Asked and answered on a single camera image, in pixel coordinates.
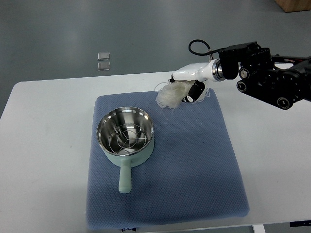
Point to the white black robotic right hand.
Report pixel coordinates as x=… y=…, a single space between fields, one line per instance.
x=196 y=76

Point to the white vermicelli noodle bundle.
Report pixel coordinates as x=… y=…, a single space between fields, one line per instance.
x=173 y=94

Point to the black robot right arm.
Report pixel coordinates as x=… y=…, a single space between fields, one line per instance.
x=277 y=80

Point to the mint green steel pot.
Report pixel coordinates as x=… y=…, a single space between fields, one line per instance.
x=126 y=159

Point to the lower metal floor plate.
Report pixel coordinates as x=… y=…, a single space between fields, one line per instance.
x=103 y=66

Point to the metal floor plate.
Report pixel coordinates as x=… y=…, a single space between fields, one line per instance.
x=103 y=56
x=103 y=66

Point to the upper metal floor plate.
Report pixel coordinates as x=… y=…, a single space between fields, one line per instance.
x=103 y=56

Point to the blue textured table mat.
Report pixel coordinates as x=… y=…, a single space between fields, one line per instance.
x=191 y=175

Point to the brown cardboard box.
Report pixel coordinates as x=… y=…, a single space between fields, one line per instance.
x=289 y=6

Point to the round wire steamer rack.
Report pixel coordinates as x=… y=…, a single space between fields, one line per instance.
x=127 y=136

